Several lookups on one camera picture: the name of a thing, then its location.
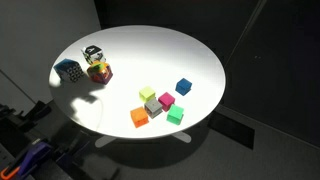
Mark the orange multicolour number cube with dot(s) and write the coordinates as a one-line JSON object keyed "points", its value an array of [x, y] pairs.
{"points": [[100, 73]]}

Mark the small magenta cube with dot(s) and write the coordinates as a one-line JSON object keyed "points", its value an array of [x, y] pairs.
{"points": [[166, 100]]}

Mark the small lime cube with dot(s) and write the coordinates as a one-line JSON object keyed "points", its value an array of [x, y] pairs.
{"points": [[147, 93]]}

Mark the small gray cube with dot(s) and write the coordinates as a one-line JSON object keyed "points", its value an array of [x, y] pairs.
{"points": [[153, 107]]}

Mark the small blue cube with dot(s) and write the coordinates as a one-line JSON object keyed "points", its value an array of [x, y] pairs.
{"points": [[183, 86]]}

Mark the small green cube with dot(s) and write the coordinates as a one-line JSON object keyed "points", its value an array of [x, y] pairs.
{"points": [[175, 114]]}

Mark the small orange cube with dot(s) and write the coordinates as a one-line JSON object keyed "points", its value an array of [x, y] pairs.
{"points": [[139, 116]]}

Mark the white table base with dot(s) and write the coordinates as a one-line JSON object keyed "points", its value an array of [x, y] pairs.
{"points": [[181, 136]]}

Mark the black white patterned cube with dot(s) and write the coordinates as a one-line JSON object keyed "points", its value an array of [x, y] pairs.
{"points": [[91, 53]]}

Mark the black floor panel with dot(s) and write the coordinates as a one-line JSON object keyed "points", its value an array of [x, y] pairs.
{"points": [[231, 129]]}

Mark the blue triangle patterned cube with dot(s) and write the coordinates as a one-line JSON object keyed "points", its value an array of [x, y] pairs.
{"points": [[66, 69]]}

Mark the black metal mounting frame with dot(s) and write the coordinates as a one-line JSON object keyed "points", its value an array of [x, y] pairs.
{"points": [[36, 113]]}

